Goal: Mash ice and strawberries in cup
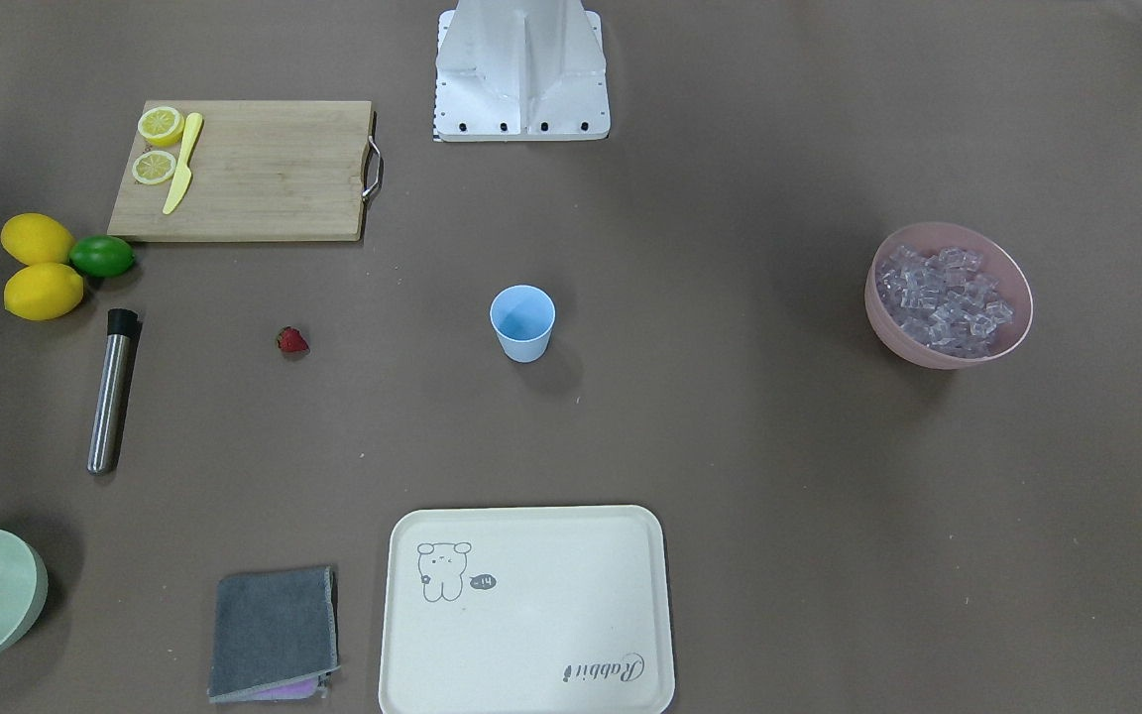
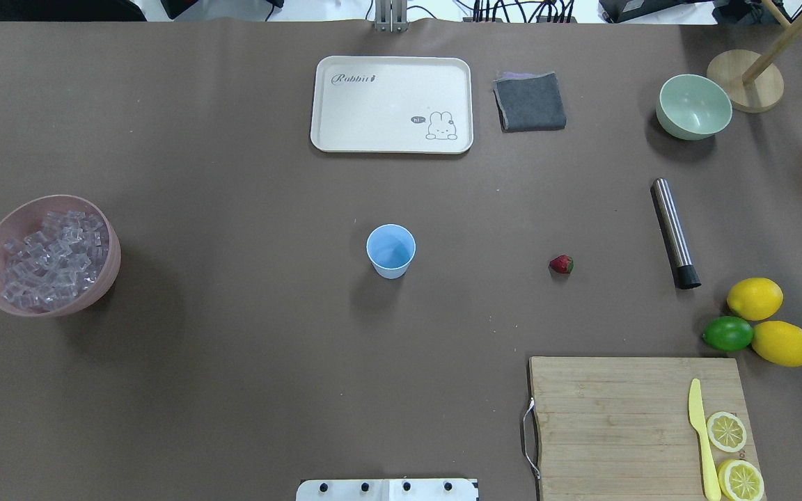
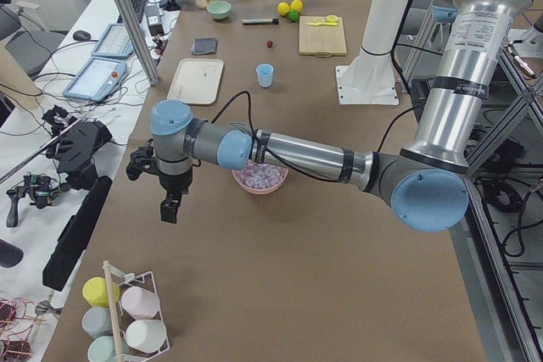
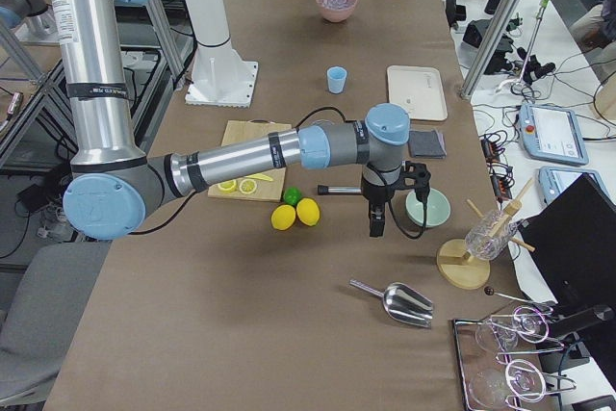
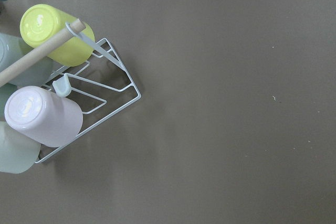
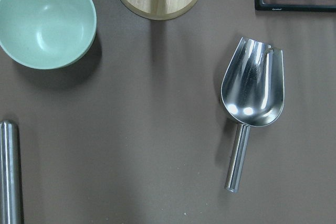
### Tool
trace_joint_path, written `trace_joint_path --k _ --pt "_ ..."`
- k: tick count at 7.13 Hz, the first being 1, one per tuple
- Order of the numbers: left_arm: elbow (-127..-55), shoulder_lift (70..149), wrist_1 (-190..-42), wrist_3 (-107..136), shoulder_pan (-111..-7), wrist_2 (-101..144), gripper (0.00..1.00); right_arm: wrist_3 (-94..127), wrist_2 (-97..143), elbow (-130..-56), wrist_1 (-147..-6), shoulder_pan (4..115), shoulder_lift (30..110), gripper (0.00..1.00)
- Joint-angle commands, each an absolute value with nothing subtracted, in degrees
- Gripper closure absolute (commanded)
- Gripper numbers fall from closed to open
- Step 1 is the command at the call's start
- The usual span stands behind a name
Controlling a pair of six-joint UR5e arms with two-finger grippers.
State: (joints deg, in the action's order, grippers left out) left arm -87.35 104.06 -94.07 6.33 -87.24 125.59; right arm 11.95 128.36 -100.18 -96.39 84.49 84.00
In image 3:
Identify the steel muddler black tip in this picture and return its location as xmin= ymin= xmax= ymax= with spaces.
xmin=242 ymin=18 xmax=279 ymax=25

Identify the pink bowl of ice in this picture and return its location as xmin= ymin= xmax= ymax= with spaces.
xmin=232 ymin=161 xmax=288 ymax=195

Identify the blue teach pendant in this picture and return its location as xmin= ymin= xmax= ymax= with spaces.
xmin=91 ymin=23 xmax=134 ymax=59
xmin=63 ymin=58 xmax=127 ymax=102

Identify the white cup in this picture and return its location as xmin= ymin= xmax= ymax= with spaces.
xmin=125 ymin=320 xmax=166 ymax=354

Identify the cream rabbit tray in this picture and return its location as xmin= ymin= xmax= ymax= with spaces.
xmin=166 ymin=58 xmax=224 ymax=105

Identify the yellow plastic knife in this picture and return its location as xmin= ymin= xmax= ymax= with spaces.
xmin=305 ymin=20 xmax=339 ymax=26

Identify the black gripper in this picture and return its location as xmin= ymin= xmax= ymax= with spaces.
xmin=126 ymin=139 xmax=193 ymax=223

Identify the white wire cup rack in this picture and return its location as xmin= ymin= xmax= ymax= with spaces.
xmin=103 ymin=260 xmax=171 ymax=361

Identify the pink cup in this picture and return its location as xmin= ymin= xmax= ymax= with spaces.
xmin=120 ymin=287 xmax=160 ymax=320

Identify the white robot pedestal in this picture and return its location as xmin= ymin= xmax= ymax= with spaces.
xmin=336 ymin=0 xmax=408 ymax=106

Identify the green lime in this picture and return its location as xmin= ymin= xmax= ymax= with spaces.
xmin=288 ymin=10 xmax=299 ymax=23

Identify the wooden cutting board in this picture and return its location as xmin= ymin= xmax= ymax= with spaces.
xmin=299 ymin=15 xmax=347 ymax=57

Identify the grey cup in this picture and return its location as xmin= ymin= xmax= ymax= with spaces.
xmin=81 ymin=307 xmax=113 ymax=339

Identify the grey folded cloth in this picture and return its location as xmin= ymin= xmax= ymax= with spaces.
xmin=190 ymin=37 xmax=218 ymax=55

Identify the aluminium frame post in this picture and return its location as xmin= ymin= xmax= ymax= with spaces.
xmin=114 ymin=0 xmax=160 ymax=86

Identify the black computer mouse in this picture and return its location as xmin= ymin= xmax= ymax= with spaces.
xmin=72 ymin=30 xmax=92 ymax=42

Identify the yellow lemon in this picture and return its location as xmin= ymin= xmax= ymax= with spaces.
xmin=277 ymin=2 xmax=290 ymax=16
xmin=289 ymin=0 xmax=305 ymax=14

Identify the black long bar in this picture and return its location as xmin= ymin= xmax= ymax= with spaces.
xmin=42 ymin=175 xmax=112 ymax=292

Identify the light blue plastic cup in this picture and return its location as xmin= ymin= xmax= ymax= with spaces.
xmin=255 ymin=63 xmax=274 ymax=88

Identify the mint green bowl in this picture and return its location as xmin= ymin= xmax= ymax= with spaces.
xmin=206 ymin=0 xmax=232 ymax=21

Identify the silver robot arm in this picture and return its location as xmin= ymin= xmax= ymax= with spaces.
xmin=126 ymin=0 xmax=533 ymax=232

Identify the mint green cup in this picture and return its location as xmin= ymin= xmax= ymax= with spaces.
xmin=87 ymin=336 xmax=116 ymax=362

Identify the yellow cup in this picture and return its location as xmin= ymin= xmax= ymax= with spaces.
xmin=82 ymin=276 xmax=109 ymax=308

